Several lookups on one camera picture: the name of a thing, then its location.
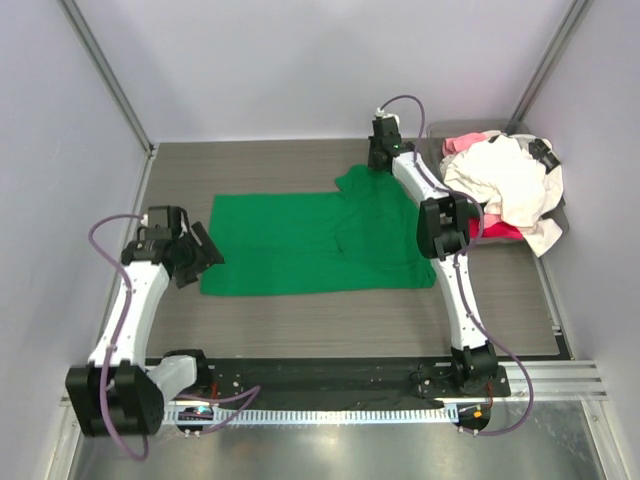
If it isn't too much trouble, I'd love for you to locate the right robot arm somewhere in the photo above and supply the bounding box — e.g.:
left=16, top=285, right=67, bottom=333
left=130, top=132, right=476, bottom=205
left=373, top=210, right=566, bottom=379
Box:
left=368, top=110, right=499, bottom=395

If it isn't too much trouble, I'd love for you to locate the left aluminium corner post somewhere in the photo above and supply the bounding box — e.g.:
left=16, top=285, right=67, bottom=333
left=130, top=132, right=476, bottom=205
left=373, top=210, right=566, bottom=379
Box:
left=57, top=0, right=157, bottom=157

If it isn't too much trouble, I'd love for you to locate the white t shirt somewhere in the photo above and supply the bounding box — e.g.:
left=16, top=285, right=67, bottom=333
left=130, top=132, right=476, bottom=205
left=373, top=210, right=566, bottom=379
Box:
left=443, top=130, right=567, bottom=258

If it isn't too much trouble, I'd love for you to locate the aluminium rail frame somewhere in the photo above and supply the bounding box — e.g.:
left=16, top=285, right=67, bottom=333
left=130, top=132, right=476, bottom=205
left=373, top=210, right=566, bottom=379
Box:
left=59, top=358, right=610, bottom=405

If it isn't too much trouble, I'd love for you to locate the red t shirt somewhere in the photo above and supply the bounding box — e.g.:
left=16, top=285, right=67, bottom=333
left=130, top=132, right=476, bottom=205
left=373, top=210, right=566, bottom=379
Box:
left=469, top=214, right=524, bottom=241

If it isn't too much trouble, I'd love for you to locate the green t shirt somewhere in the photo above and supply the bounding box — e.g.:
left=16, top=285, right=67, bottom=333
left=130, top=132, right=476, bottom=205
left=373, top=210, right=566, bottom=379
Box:
left=200, top=165, right=436, bottom=297

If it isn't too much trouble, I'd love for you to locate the aluminium corner post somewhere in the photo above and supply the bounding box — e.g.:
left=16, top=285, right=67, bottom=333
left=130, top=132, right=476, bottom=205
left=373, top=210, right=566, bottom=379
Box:
left=506, top=0, right=593, bottom=134
left=57, top=0, right=157, bottom=157

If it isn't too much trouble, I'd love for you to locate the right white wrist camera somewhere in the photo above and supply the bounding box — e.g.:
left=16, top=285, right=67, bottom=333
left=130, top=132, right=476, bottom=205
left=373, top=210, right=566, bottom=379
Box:
left=372, top=113, right=400, bottom=135

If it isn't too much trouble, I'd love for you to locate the right aluminium corner post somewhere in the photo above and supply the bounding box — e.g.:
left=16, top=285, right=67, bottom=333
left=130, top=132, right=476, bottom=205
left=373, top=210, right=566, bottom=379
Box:
left=506, top=0, right=593, bottom=134

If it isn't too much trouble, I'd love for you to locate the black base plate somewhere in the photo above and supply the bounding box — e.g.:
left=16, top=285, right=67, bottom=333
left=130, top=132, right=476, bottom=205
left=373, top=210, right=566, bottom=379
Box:
left=176, top=357, right=511, bottom=411

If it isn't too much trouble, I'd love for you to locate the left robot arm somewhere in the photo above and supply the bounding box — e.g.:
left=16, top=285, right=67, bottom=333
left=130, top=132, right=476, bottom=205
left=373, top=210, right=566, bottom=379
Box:
left=65, top=206, right=225, bottom=437

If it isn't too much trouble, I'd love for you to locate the pink t shirt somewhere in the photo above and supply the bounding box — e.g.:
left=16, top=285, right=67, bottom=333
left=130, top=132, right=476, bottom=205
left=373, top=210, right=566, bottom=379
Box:
left=441, top=130, right=501, bottom=156

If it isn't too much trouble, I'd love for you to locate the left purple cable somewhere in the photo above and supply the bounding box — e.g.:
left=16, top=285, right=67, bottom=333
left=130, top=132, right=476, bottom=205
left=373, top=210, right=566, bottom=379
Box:
left=88, top=213, right=261, bottom=462

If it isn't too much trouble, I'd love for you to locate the white slotted cable duct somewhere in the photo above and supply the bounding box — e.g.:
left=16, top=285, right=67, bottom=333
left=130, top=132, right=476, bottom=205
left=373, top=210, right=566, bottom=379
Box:
left=162, top=404, right=459, bottom=428

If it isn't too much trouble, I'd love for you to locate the clear plastic bin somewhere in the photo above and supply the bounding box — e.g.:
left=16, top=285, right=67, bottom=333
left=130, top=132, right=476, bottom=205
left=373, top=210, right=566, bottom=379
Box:
left=424, top=117, right=577, bottom=251

